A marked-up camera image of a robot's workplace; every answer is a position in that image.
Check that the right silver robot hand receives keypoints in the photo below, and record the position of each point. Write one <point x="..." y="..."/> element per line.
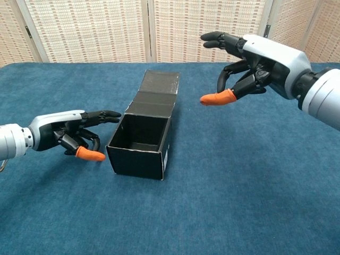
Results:
<point x="279" y="55"/>

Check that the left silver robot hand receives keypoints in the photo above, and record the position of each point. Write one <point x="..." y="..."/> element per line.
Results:
<point x="53" y="122"/>

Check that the black cardboard box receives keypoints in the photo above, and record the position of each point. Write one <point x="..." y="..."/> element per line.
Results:
<point x="138" y="162"/>

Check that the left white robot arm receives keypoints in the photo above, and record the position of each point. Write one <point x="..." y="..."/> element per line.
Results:
<point x="13" y="142"/>

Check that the woven bamboo folding screen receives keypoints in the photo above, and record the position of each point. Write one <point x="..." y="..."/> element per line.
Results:
<point x="93" y="26"/>

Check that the blue felt table mat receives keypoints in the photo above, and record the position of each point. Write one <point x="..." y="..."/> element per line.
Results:
<point x="212" y="199"/>

